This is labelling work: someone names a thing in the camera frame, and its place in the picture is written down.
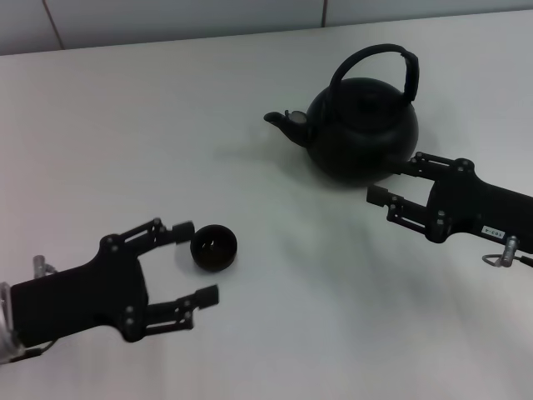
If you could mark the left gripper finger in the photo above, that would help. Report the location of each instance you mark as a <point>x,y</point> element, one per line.
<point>183,232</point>
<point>207,296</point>

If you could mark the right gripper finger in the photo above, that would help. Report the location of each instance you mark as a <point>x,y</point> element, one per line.
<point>378,196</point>
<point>429,166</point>

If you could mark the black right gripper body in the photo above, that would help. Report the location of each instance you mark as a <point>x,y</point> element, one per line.
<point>470,204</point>

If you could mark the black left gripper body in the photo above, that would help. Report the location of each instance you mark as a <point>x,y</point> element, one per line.
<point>83,300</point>

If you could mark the small dark teacup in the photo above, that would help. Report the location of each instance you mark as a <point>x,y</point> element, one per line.
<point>214,250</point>

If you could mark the black round teapot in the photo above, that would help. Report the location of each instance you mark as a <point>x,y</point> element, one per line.
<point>362,137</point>

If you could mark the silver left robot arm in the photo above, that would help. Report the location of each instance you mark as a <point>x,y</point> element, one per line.
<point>5,329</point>

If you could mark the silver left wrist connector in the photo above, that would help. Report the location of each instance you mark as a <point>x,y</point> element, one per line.
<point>39,264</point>

